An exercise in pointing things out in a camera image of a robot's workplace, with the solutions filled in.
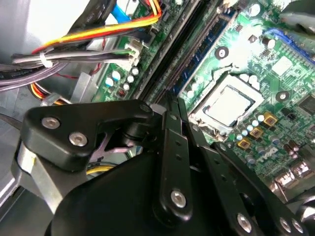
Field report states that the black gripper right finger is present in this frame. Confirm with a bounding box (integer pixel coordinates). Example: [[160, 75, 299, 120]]
[[176, 97, 311, 236]]

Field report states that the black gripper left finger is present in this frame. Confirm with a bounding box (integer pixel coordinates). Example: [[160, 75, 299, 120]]
[[21, 91, 194, 222]]

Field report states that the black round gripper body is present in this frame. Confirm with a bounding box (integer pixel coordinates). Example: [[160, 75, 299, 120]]
[[45, 118, 238, 236]]

